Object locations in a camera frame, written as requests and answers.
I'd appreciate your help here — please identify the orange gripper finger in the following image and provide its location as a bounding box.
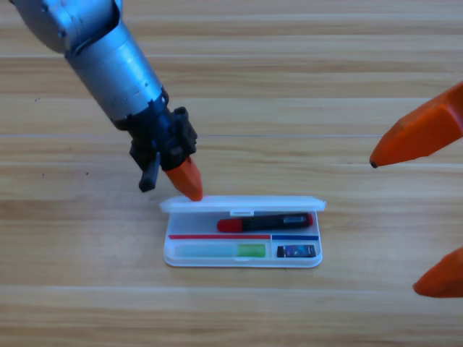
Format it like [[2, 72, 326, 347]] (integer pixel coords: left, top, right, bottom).
[[369, 81, 463, 169], [412, 247, 463, 299]]

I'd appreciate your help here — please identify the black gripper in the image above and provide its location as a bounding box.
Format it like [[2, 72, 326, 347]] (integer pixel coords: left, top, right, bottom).
[[114, 94, 204, 202]]

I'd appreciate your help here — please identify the white plastic pencil case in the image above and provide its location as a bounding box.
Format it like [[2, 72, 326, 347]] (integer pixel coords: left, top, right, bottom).
[[158, 194, 327, 269]]

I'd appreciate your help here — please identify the red and black marker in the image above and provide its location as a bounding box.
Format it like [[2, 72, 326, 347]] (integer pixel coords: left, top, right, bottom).
[[216, 213, 314, 234]]

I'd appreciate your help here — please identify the black eraser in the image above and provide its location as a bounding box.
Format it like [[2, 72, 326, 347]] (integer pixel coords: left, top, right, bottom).
[[276, 244, 317, 259]]

